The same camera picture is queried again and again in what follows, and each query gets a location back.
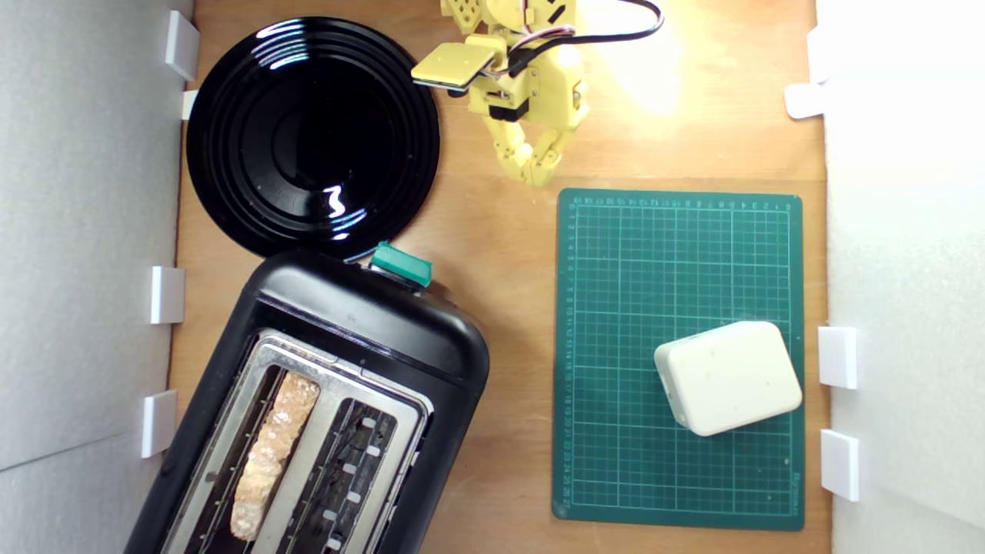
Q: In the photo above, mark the black two-slot toaster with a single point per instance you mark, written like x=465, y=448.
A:
x=369, y=315

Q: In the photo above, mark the yellow wrist camera mount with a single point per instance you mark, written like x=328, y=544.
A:
x=454, y=64

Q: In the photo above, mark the white rounded block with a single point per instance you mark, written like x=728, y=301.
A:
x=727, y=377

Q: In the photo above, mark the white wall clip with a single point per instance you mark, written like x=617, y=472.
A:
x=158, y=423
x=840, y=465
x=804, y=100
x=816, y=54
x=167, y=295
x=837, y=358
x=189, y=105
x=182, y=46

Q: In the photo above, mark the brown bread slice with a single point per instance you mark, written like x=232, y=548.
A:
x=269, y=454

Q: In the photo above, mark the black round plate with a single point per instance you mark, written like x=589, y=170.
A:
x=308, y=138

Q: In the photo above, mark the green cutting mat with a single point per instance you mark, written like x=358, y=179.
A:
x=616, y=431

